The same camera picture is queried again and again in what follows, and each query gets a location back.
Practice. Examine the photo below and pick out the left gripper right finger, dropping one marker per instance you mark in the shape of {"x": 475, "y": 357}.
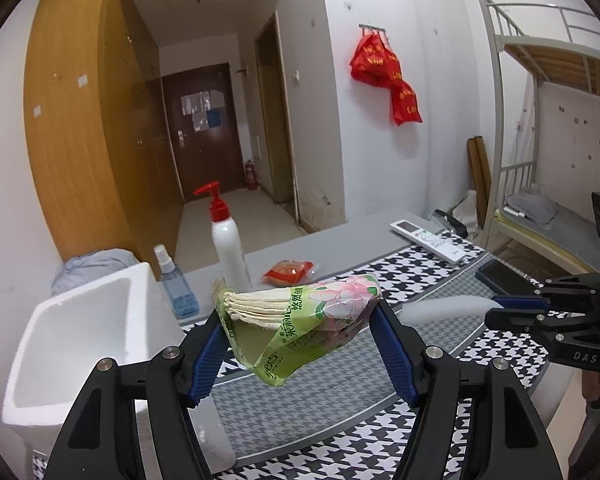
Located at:
{"x": 400, "y": 348}

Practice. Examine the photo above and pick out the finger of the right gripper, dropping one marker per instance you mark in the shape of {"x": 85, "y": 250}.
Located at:
{"x": 532, "y": 323}
{"x": 522, "y": 302}

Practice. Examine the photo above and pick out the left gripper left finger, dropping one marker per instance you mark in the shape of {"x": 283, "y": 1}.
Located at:
{"x": 203, "y": 350}

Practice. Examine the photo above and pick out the green floral cloth pack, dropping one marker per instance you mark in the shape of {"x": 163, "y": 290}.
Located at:
{"x": 273, "y": 332}

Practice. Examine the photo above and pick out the person's right hand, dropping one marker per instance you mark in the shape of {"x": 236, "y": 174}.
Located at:
{"x": 591, "y": 388}

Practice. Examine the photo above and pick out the black smartphone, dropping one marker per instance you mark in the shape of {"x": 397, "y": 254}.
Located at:
{"x": 503, "y": 280}

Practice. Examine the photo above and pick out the small clear spray bottle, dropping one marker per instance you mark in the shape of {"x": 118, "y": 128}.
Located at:
{"x": 183, "y": 301}

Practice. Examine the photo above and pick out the white styrofoam box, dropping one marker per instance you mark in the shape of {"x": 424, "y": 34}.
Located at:
{"x": 92, "y": 389}

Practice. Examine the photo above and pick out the white red pump bottle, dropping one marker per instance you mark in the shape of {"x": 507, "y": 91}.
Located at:
{"x": 226, "y": 239}

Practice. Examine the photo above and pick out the white remote control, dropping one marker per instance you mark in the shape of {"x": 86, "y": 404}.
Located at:
{"x": 435, "y": 244}

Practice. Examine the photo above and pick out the houndstooth table mat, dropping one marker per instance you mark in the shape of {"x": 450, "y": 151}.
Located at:
{"x": 338, "y": 417}

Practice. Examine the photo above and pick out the grey pillow on bed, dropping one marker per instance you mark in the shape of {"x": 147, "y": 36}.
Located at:
{"x": 536, "y": 207}

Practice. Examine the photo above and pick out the red snack packet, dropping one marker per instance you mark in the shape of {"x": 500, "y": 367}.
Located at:
{"x": 287, "y": 273}

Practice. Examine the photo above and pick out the light blue crumpled sheet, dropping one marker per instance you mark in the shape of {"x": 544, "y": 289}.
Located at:
{"x": 84, "y": 269}

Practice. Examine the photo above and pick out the red fire extinguisher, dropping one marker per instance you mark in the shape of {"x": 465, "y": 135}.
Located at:
{"x": 251, "y": 175}

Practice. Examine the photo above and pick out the wooden wardrobe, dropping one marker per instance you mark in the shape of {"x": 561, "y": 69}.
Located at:
{"x": 99, "y": 152}

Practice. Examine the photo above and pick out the dark brown entrance door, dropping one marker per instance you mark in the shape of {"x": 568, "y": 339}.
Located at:
{"x": 203, "y": 128}

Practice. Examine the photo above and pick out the metal bunk bed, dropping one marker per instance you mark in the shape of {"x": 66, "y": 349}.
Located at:
{"x": 547, "y": 131}

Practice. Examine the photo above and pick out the red hanging bags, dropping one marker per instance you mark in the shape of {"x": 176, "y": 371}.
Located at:
{"x": 374, "y": 63}

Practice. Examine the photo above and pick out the wooden boards against wall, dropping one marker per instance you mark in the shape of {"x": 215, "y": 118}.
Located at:
{"x": 480, "y": 175}

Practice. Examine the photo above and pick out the wooden side door frame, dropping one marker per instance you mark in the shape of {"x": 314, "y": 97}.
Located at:
{"x": 276, "y": 120}

